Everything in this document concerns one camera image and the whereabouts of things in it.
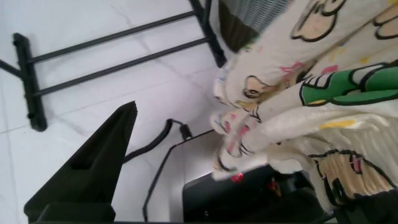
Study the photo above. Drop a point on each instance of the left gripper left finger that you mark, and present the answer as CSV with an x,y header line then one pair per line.
x,y
77,193

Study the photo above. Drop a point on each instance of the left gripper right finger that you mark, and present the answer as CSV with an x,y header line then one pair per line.
x,y
379,211

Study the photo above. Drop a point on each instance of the cream printed garment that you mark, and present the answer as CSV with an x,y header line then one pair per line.
x,y
295,124

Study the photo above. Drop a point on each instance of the black clothes rack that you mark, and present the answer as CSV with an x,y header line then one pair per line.
x,y
31,93

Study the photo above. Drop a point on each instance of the white laundry basket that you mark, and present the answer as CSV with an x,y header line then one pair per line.
x,y
242,15

